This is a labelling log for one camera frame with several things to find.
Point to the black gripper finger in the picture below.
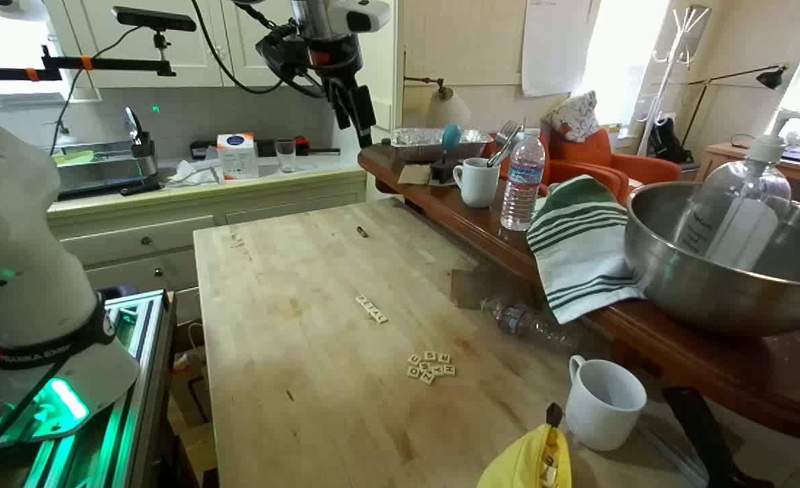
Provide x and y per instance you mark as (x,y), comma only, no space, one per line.
(363,117)
(340,101)

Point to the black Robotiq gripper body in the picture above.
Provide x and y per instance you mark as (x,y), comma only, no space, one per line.
(335,60)

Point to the grey shallow bowl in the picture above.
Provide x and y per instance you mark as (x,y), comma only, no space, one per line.
(415,136)

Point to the clear drinking glass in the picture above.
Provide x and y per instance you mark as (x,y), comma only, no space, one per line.
(286,155)

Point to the tan square note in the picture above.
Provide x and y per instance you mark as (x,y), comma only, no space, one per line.
(414,174)

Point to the gooseneck lamp white shade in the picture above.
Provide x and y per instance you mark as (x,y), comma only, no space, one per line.
(449,108)

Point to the teal round object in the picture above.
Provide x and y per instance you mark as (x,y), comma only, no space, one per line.
(452,136)

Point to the white round container blue lid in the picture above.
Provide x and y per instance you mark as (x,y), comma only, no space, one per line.
(236,155)

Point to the white mug with spoon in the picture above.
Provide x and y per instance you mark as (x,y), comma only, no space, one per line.
(475,182)

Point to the upright clear water bottle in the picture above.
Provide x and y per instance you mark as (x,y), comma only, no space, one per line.
(521,187)

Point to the cream letter tile T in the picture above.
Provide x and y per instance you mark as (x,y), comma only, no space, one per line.
(373,309)

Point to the cream letter tile A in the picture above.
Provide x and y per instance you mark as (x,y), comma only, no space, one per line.
(377,313)

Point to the black kitchen faucet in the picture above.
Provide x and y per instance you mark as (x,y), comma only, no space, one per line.
(142,145)

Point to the cream letter tile L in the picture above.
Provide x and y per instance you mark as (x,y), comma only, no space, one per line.
(384,318)

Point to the white paper sheet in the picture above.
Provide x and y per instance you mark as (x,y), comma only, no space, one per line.
(557,50)

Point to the black boom bar orange clamps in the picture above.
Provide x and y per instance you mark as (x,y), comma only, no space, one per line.
(108,63)

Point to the cream cabinet with drawers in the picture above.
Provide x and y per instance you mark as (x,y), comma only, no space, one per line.
(145,245)

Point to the cream letter tile U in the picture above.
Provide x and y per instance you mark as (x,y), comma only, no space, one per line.
(414,359)

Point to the green striped white towel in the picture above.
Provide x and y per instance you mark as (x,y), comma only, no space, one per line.
(583,245)

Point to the cream letter tile R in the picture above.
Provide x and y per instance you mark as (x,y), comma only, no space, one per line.
(445,359)

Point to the cream letter tile W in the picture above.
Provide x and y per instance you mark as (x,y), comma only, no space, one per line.
(426,368)

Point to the cream letter tile O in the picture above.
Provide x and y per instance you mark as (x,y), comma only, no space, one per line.
(411,370)

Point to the cream letter tile Y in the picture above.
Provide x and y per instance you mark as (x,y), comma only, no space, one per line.
(438,370)

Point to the crushed clear plastic bottle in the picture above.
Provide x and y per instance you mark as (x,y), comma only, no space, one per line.
(530,325)

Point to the cream letter tile H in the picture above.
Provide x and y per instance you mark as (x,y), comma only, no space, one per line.
(452,370)

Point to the cream letter tile N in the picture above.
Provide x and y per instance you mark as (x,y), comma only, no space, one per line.
(423,379)

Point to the orange chair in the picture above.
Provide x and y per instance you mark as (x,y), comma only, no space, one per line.
(639,166)

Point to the black bag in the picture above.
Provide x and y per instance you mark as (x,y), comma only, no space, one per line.
(667,140)

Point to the brown cardboard box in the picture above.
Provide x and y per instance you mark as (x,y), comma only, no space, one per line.
(190,389)

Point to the white coat rack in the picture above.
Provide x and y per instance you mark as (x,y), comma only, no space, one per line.
(678,44)

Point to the plain white mug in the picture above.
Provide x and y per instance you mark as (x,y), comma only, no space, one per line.
(603,408)

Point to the yellow banana-shaped pouch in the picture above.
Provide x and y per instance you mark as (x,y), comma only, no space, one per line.
(521,462)

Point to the clear pump soap bottle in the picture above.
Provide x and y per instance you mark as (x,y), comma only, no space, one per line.
(740,218)

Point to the large steel mixing bowl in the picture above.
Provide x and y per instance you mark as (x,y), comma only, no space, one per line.
(734,288)

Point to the thin black desk lamp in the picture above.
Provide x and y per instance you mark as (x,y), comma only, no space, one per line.
(769,75)

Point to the dark wooden side table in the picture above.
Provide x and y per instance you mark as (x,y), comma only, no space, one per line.
(759,380)

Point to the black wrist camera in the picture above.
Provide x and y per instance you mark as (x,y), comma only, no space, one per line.
(282,54)

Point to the black bar camera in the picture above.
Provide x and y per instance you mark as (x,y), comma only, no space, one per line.
(156,18)

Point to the white wall cabinets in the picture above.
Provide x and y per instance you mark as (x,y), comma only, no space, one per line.
(83,28)

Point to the metal robot stand frame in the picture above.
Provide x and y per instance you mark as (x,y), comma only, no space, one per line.
(136,380)

